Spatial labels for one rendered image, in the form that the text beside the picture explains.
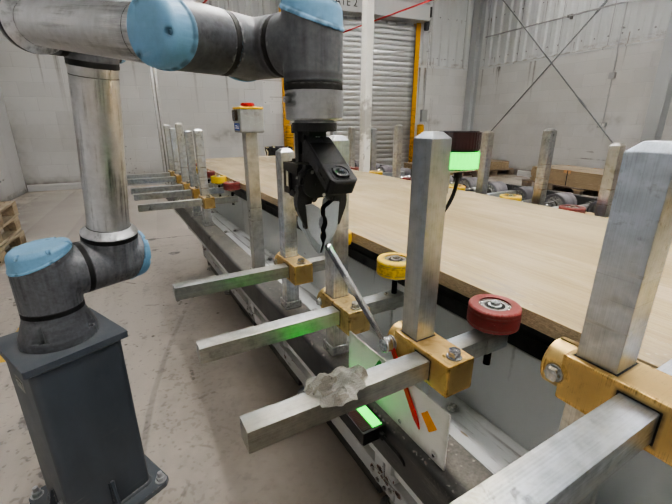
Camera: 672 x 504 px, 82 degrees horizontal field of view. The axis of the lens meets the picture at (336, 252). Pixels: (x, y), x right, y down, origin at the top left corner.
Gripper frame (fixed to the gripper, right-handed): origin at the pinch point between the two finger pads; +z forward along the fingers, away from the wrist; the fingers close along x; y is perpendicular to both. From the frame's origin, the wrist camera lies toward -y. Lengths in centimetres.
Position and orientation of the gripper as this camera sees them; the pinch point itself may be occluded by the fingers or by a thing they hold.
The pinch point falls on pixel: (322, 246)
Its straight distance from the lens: 65.4
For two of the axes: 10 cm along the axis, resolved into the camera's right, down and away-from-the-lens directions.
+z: 0.0, 9.5, 3.2
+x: -8.7, 1.6, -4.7
